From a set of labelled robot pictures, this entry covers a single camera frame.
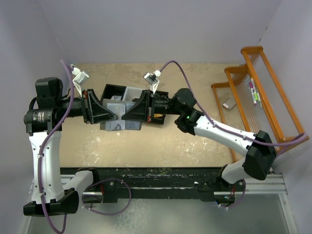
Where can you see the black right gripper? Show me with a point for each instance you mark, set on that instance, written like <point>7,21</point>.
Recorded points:
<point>142,110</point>

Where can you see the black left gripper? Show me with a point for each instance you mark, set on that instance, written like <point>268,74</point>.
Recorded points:
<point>98,112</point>

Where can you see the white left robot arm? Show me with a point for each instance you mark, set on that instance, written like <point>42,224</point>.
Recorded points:
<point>43,121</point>

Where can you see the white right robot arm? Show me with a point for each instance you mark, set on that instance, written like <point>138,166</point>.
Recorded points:
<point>256,149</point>

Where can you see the black bin with gold cards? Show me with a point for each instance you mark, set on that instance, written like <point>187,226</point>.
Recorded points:
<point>159,101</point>

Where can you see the silver cards stack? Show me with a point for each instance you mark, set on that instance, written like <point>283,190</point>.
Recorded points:
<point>116,98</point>

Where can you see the orange wooden rack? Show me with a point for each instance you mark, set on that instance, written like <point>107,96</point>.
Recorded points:
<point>277,117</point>

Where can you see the pink marker pen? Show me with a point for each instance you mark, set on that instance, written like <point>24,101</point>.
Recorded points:
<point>252,87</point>

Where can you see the green marker pen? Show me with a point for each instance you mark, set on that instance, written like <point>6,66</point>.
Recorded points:
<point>256,99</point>

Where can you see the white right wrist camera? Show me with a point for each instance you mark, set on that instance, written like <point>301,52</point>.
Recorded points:
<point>152,79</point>

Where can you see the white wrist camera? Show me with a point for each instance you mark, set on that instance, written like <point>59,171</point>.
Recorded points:
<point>80,78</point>
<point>152,79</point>

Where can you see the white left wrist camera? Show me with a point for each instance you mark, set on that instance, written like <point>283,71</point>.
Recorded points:
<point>80,78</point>

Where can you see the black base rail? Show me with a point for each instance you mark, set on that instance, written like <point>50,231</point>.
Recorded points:
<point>201,183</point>

